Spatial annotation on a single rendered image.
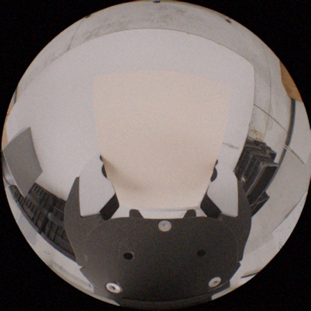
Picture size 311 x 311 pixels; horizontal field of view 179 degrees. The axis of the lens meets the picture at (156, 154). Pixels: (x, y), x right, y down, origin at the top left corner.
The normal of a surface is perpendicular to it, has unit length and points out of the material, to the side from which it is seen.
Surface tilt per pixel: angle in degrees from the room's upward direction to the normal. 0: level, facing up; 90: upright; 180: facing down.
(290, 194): 90
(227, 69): 0
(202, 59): 0
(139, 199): 0
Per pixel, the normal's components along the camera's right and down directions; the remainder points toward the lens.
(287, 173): -1.00, -0.07
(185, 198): 0.00, 0.50
